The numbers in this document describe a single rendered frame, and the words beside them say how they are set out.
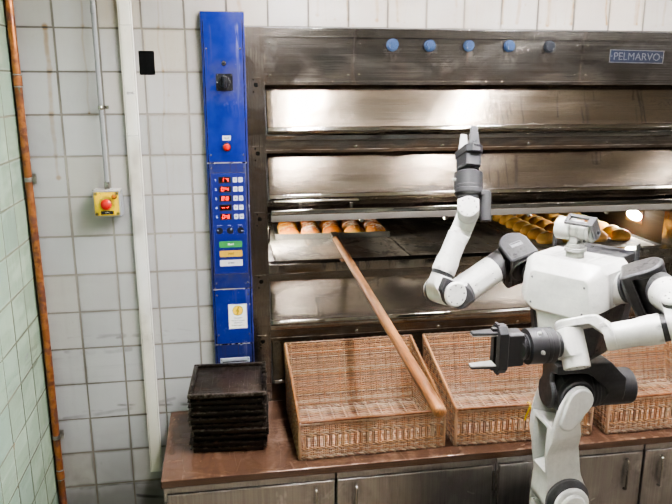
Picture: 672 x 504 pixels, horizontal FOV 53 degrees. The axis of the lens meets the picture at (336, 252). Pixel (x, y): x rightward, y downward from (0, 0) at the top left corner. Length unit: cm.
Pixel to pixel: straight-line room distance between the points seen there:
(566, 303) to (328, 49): 134
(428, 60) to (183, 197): 110
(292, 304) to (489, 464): 99
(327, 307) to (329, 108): 81
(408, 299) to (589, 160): 97
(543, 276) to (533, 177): 98
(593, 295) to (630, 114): 130
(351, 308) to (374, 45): 106
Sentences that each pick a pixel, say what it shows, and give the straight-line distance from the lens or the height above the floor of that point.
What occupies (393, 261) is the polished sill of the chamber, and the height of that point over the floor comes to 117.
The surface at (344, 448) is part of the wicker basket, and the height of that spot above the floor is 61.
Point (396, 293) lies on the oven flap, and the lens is 291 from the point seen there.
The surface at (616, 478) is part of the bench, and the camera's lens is 298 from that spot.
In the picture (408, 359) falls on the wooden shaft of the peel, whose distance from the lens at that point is 179.
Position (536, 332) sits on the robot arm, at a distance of 171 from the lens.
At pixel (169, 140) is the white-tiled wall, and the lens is 269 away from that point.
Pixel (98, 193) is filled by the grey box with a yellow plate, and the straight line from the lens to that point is 268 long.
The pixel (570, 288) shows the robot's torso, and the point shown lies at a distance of 204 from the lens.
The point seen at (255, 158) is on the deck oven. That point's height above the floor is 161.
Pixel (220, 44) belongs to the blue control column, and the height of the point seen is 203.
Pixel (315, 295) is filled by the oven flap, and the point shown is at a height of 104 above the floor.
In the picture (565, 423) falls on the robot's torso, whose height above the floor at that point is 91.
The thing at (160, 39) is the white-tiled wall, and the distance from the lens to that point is 269.
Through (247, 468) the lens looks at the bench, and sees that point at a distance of 253.
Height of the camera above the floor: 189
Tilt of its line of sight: 14 degrees down
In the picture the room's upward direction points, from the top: straight up
